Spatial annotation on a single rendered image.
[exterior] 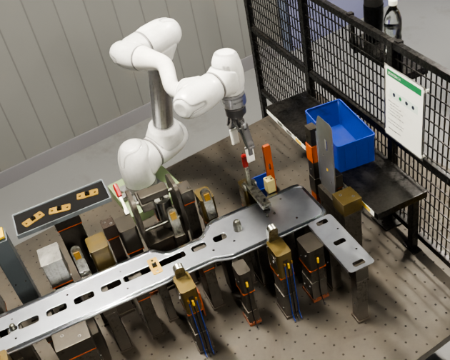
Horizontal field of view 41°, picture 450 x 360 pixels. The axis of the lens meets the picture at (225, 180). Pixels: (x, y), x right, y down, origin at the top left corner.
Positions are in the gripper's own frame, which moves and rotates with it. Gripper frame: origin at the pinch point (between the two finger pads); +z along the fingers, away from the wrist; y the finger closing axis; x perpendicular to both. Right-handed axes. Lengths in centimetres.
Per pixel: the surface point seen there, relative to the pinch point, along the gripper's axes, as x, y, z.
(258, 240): -8.6, 23.5, 23.5
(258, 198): -1.0, 10.5, 16.2
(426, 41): 249, -203, 124
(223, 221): -15.6, 6.4, 23.5
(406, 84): 54, 26, -19
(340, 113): 52, -16, 14
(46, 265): -82, 2, 13
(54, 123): -59, -239, 94
